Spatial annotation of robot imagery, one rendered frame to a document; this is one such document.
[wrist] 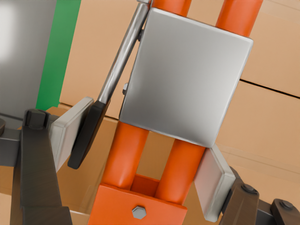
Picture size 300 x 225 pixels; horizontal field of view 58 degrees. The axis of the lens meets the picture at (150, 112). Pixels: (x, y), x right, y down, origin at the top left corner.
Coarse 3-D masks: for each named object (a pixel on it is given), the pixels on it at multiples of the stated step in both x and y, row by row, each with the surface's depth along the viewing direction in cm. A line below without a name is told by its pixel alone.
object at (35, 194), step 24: (24, 120) 13; (48, 120) 13; (24, 144) 11; (48, 144) 12; (24, 168) 10; (48, 168) 10; (24, 192) 8; (48, 192) 9; (24, 216) 7; (48, 216) 7
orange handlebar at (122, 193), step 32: (160, 0) 15; (224, 0) 16; (256, 0) 15; (128, 128) 17; (128, 160) 18; (192, 160) 18; (96, 192) 18; (128, 192) 18; (160, 192) 19; (96, 224) 19; (128, 224) 18; (160, 224) 18
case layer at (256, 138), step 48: (96, 0) 66; (192, 0) 66; (288, 0) 66; (96, 48) 69; (288, 48) 69; (96, 96) 72; (240, 96) 72; (288, 96) 72; (240, 144) 75; (288, 144) 75; (288, 192) 79
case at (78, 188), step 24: (96, 144) 57; (168, 144) 68; (0, 168) 40; (72, 168) 45; (96, 168) 47; (144, 168) 52; (0, 192) 35; (72, 192) 39; (192, 192) 48; (0, 216) 36; (72, 216) 35; (192, 216) 41
